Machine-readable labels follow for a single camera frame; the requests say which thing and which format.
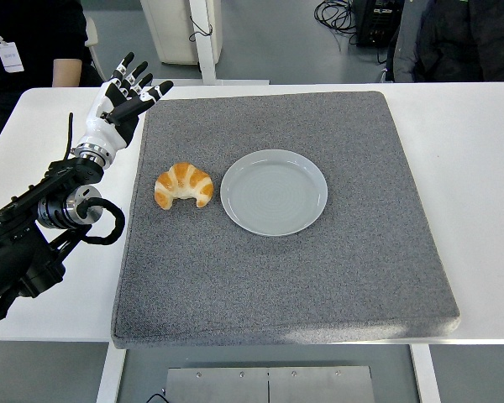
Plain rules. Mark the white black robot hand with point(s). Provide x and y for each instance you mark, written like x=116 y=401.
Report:
x=105 y=130

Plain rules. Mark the golden croissant bread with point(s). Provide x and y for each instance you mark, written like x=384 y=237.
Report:
x=180 y=180

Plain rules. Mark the round grey plate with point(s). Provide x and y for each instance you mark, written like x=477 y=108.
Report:
x=274 y=193

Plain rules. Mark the grey metal plate with screws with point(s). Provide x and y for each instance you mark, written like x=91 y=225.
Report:
x=269 y=386

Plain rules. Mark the white chair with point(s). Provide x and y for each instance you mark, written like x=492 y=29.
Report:
x=91 y=42

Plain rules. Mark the white name badge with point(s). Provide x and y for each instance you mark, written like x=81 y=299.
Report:
x=9 y=57

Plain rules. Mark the white table column with base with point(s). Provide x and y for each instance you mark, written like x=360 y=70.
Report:
x=206 y=50

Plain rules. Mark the person with badge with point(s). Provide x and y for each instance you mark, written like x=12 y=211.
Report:
x=29 y=25

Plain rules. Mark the grey felt mat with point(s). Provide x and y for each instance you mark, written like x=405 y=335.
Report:
x=277 y=285

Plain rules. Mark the white table leg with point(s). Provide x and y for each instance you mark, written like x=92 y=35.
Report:
x=424 y=373
x=109 y=373

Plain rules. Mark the black equipment box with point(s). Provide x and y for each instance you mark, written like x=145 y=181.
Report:
x=378 y=23

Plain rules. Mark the person in dark jacket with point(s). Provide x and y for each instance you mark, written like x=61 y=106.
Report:
x=458 y=42

